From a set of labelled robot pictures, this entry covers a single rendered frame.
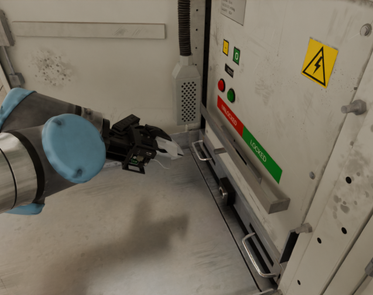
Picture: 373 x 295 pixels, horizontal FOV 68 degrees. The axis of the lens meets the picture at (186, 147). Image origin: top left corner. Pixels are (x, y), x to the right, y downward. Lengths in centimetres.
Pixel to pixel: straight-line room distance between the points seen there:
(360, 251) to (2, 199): 38
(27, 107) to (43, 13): 51
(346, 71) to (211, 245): 49
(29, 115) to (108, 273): 38
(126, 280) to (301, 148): 45
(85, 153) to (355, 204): 32
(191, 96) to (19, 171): 53
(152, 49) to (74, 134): 59
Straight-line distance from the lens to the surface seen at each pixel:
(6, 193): 34
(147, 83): 97
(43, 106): 55
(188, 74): 75
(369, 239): 36
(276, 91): 52
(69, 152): 36
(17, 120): 54
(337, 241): 40
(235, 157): 61
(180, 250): 70
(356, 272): 39
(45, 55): 105
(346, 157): 35
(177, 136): 94
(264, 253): 68
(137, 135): 59
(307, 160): 47
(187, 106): 78
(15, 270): 78
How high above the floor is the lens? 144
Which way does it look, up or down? 37 degrees down
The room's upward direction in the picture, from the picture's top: straight up
